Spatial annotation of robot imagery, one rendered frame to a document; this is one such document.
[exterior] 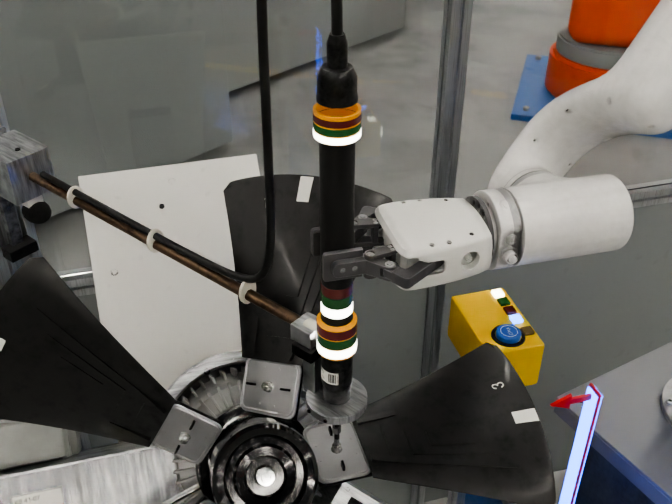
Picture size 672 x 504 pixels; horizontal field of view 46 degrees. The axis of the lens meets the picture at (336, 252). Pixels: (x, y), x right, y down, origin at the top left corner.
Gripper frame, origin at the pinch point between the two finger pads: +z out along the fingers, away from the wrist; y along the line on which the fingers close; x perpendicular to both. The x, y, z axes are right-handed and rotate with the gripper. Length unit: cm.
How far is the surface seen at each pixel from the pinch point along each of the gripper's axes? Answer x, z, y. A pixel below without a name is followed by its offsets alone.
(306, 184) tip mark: -3.2, -1.7, 19.4
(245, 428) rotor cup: -20.6, 10.5, -1.7
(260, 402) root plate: -24.0, 7.7, 5.1
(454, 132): -25, -44, 70
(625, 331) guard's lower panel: -89, -99, 70
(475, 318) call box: -39, -33, 30
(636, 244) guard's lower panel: -61, -95, 70
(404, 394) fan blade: -27.6, -11.0, 5.4
